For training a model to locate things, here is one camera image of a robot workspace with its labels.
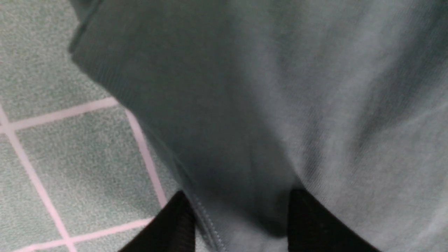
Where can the green long-sleeve top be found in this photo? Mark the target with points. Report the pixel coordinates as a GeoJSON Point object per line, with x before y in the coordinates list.
{"type": "Point", "coordinates": [247, 100]}

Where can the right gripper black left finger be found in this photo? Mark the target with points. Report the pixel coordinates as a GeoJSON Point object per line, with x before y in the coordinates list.
{"type": "Point", "coordinates": [172, 230]}

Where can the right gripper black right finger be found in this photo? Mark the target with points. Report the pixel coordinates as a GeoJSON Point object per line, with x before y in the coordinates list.
{"type": "Point", "coordinates": [312, 228]}

